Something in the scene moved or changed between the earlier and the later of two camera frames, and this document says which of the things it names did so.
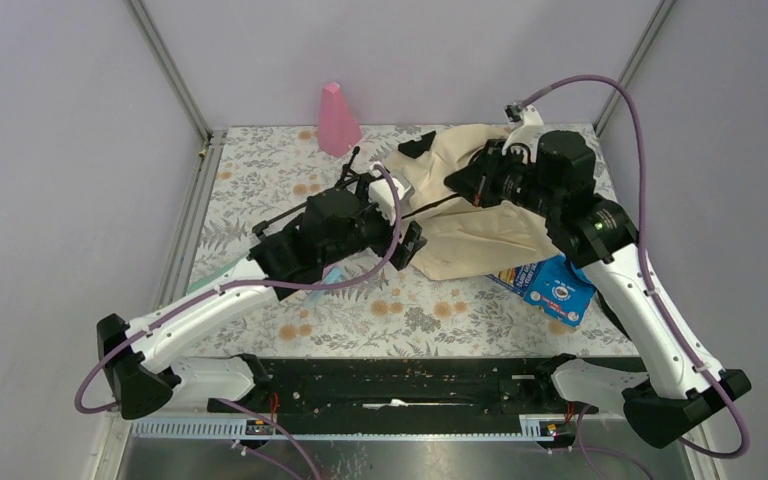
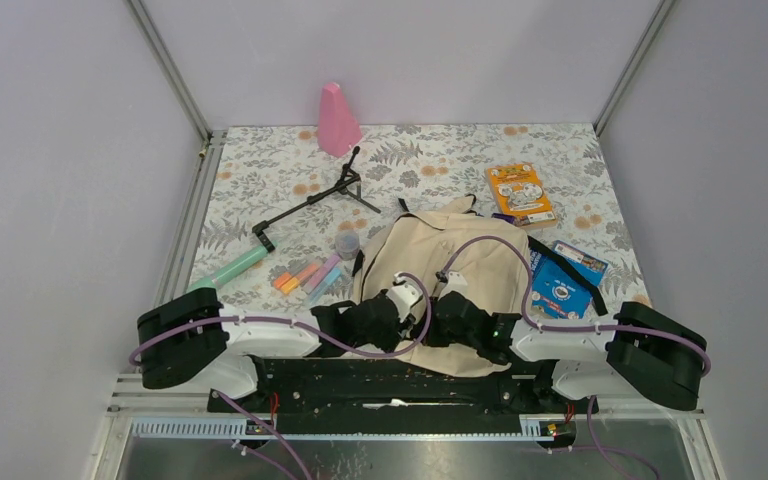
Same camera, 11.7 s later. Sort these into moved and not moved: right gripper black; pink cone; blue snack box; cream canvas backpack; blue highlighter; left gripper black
Moved: right gripper black; cream canvas backpack; left gripper black
Not moved: blue highlighter; pink cone; blue snack box
